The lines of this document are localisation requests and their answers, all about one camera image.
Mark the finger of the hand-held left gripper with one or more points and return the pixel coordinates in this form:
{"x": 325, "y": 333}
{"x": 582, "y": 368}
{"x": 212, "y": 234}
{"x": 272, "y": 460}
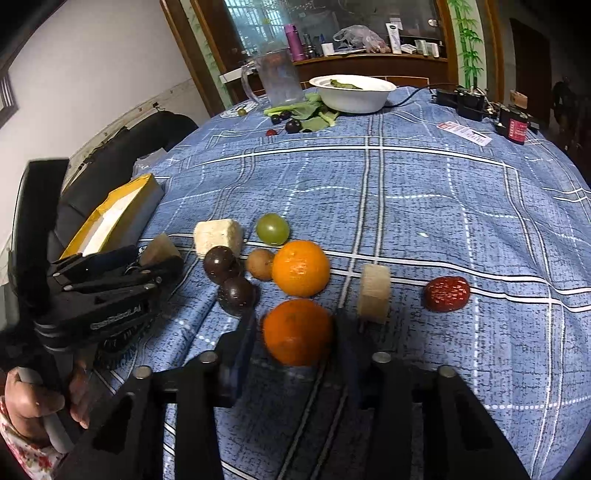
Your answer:
{"x": 138, "y": 277}
{"x": 104, "y": 261}

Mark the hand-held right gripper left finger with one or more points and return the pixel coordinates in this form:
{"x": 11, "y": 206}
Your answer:
{"x": 241, "y": 355}

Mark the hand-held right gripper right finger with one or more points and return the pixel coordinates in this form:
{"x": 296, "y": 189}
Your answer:
{"x": 347, "y": 360}

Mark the orange mandarin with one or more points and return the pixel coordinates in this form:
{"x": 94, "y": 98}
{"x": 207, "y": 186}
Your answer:
{"x": 300, "y": 268}
{"x": 298, "y": 332}

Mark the person's left forearm floral sleeve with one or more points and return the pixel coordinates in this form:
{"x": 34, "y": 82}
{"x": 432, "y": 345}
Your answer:
{"x": 21, "y": 454}

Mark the person's left hand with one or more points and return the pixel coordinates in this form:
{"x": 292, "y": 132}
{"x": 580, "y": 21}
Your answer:
{"x": 34, "y": 406}

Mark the tan foam cube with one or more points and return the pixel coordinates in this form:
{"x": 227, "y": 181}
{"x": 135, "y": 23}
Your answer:
{"x": 159, "y": 249}

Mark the yellow cardboard box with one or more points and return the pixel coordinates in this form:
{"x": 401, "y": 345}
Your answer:
{"x": 111, "y": 219}

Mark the dark purple passion fruit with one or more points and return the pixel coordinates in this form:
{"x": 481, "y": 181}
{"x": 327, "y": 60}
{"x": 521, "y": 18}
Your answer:
{"x": 221, "y": 264}
{"x": 237, "y": 296}

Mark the tan foam cylinder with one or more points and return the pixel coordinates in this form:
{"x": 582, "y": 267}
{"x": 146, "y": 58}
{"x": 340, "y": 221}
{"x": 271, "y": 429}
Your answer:
{"x": 374, "y": 293}

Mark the white foam cube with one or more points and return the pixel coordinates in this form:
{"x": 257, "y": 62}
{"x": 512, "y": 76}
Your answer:
{"x": 217, "y": 236}

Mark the brown kiwi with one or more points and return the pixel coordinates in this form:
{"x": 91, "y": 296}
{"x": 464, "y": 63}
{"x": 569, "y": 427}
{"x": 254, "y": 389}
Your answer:
{"x": 259, "y": 264}

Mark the black leather chair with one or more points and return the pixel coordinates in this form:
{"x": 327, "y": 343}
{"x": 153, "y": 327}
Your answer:
{"x": 124, "y": 143}

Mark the red jujube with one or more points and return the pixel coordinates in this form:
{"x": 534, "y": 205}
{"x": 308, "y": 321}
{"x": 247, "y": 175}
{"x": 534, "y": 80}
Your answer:
{"x": 447, "y": 294}

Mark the large green grape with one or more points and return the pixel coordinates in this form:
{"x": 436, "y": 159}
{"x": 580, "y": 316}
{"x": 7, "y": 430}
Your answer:
{"x": 272, "y": 229}

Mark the blue plaid tablecloth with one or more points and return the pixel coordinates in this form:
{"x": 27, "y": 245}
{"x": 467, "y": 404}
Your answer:
{"x": 438, "y": 207}

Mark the dark grape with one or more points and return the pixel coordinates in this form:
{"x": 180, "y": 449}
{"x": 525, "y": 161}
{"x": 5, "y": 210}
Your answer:
{"x": 276, "y": 118}
{"x": 292, "y": 125}

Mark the green leafy vegetable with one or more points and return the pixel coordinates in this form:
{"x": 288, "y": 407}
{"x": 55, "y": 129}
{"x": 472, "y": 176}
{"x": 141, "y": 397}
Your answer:
{"x": 314, "y": 113}

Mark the clear plastic pitcher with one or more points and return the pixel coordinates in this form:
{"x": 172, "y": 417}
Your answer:
{"x": 277, "y": 78}

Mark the white and red card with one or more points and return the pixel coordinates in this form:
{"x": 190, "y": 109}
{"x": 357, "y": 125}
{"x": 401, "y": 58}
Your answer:
{"x": 464, "y": 132}

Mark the white bowl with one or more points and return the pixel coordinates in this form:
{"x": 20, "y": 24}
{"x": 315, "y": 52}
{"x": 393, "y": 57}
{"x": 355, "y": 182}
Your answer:
{"x": 353, "y": 94}

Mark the pink bottle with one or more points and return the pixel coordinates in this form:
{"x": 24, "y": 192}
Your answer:
{"x": 293, "y": 42}

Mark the black charger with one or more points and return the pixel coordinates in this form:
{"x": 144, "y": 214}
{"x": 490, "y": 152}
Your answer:
{"x": 464, "y": 102}

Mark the red and black battery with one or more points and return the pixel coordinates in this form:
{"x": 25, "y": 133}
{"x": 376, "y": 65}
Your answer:
{"x": 515, "y": 125}

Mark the white cup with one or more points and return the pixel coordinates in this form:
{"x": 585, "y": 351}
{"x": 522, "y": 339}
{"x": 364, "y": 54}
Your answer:
{"x": 327, "y": 48}

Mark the wooden cabinet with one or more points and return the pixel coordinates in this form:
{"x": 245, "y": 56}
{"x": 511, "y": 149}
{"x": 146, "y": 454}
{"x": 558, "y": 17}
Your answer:
{"x": 351, "y": 62}

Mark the clear plastic bag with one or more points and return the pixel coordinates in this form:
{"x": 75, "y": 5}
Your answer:
{"x": 361, "y": 38}

